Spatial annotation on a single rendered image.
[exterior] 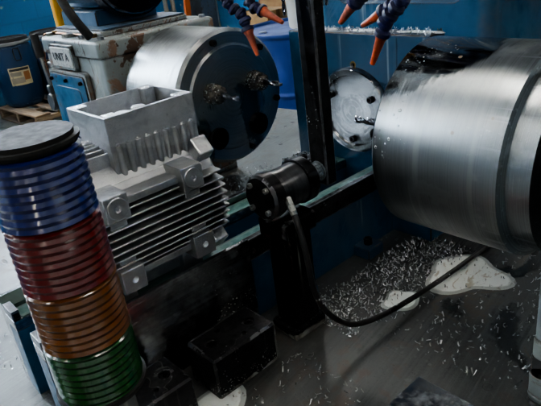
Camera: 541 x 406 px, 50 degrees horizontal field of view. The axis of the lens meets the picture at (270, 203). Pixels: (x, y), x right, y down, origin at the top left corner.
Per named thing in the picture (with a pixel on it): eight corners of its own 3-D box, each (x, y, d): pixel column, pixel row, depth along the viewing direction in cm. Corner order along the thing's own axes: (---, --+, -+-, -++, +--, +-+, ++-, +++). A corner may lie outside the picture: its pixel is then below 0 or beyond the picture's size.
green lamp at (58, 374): (119, 343, 46) (105, 296, 44) (159, 377, 42) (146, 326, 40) (47, 385, 42) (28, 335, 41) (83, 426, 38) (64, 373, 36)
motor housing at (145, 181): (164, 223, 91) (138, 105, 83) (241, 261, 77) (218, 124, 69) (40, 279, 79) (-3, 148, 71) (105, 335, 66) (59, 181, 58)
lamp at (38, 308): (105, 296, 44) (90, 244, 42) (146, 326, 40) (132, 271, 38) (28, 335, 41) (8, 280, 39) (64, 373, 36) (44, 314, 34)
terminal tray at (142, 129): (158, 134, 81) (148, 83, 78) (203, 147, 74) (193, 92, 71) (79, 162, 74) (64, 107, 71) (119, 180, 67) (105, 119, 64)
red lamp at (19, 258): (90, 244, 42) (74, 188, 40) (132, 271, 38) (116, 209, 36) (8, 280, 39) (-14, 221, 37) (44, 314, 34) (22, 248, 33)
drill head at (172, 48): (196, 118, 144) (178, 14, 134) (301, 142, 118) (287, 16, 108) (106, 151, 130) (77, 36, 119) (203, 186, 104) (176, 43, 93)
